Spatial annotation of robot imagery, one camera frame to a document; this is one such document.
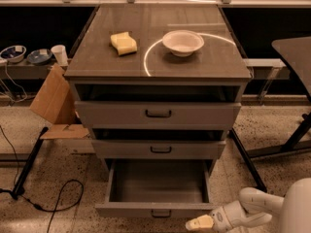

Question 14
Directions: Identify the white bowl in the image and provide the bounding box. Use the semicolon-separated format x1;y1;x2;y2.
162;30;204;57

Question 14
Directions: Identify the blue bowl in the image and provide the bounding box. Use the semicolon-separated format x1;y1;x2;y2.
0;45;26;63
27;49;52;65

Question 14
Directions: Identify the black stand leg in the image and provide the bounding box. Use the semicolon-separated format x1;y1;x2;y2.
12;127;48;200
229;129;267;192

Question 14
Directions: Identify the brown cardboard box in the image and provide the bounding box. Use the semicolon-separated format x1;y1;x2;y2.
30;64;88;140

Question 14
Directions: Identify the grey middle drawer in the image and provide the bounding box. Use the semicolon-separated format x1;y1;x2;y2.
92;129;225;159

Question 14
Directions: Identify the grey top drawer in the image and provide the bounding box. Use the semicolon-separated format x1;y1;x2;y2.
75;84;240;130

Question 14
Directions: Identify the grey drawer cabinet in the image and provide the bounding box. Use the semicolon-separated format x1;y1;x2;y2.
63;3;253;177

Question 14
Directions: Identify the black left stand leg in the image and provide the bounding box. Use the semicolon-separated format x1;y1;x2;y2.
12;127;48;200

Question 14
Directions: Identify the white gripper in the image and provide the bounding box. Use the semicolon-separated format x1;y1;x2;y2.
186;201;245;233

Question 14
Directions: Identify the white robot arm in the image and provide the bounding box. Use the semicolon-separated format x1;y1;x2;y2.
186;178;311;233

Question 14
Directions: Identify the black right stand leg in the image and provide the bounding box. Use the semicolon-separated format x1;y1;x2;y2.
229;129;267;192

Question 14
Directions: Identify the white paper cup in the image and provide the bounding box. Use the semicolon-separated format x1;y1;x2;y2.
51;45;68;67

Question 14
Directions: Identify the yellow sponge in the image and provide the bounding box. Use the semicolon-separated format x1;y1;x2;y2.
110;32;137;55

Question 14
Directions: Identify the blue bowl left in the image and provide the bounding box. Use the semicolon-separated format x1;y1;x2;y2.
0;45;26;63

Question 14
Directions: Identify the grey bottom drawer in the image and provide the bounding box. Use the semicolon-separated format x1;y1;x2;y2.
95;159;219;218

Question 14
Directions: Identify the grey drawer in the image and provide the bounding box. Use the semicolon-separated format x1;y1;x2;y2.
95;159;219;218
75;84;240;130
92;129;225;159

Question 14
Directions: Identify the blue bowl right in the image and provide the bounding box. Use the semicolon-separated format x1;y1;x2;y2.
27;49;52;65

